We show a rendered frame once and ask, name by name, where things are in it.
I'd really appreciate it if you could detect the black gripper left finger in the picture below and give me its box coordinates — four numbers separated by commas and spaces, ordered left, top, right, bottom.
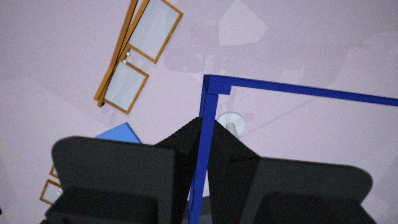
51, 117, 202, 224

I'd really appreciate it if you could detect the blue flat square plate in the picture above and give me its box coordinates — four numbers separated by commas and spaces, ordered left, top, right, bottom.
95, 122, 142, 144

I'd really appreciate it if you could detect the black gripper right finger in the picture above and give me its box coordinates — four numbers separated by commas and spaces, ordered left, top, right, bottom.
207, 120, 373, 224

